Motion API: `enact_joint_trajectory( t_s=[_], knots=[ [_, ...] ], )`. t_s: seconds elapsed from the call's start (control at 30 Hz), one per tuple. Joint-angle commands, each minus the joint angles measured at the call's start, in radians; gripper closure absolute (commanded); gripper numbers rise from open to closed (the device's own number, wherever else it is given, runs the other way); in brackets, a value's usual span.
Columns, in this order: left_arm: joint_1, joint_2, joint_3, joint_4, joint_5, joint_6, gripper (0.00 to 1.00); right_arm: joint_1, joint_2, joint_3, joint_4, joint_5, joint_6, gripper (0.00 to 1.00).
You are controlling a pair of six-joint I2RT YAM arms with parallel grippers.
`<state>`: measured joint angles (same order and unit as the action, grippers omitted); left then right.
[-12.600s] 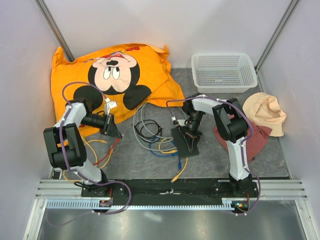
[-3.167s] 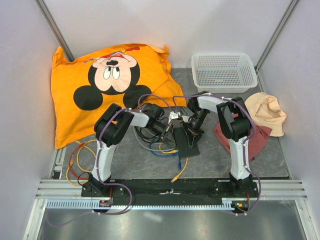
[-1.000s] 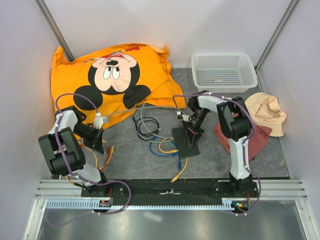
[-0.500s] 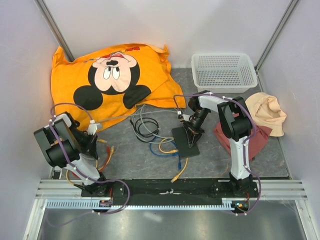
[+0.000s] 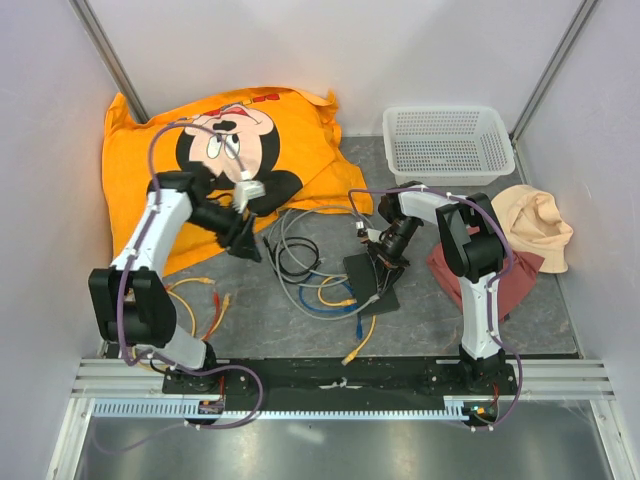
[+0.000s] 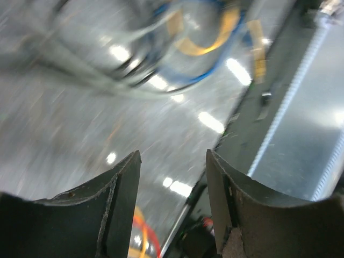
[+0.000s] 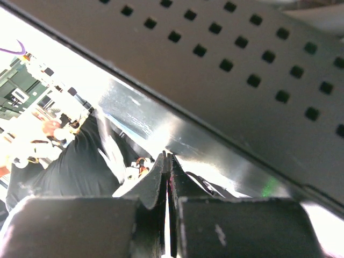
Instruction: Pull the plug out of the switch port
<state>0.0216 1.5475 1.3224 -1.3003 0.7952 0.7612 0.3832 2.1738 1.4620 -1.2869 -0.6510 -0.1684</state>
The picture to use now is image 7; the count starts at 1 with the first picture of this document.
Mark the black network switch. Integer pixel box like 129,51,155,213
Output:
1,1,343,215

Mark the white teleoperation handle device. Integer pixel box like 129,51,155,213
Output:
3,128,75,168

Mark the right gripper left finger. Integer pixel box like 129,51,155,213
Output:
1,153,166,257

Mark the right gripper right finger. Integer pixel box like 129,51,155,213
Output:
167,154,324,257

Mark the person in black shirt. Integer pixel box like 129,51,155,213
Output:
5,114,151,213

